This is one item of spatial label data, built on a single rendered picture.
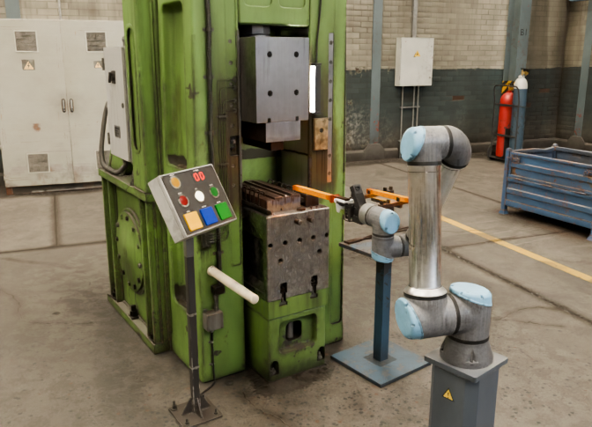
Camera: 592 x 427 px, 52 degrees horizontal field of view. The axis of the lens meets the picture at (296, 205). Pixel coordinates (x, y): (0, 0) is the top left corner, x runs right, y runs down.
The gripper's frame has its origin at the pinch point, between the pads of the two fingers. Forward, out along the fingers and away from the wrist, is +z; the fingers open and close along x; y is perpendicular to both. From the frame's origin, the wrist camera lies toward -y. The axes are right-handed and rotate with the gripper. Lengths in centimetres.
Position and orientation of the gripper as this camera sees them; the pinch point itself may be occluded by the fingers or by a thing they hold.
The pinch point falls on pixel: (337, 198)
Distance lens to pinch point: 269.7
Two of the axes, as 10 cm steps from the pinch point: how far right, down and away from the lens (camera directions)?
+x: 8.4, -1.2, 5.3
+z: -5.4, -2.2, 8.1
